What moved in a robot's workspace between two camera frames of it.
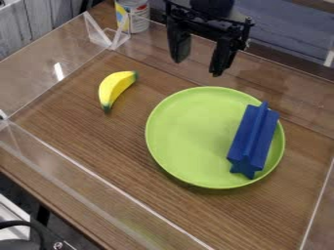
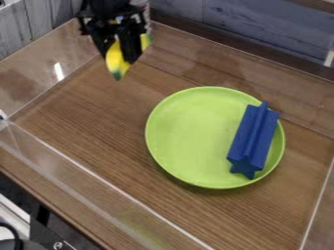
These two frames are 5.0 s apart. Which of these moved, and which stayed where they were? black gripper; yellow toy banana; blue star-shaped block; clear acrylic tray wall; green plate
Moved: yellow toy banana; black gripper
Stayed: clear acrylic tray wall; blue star-shaped block; green plate
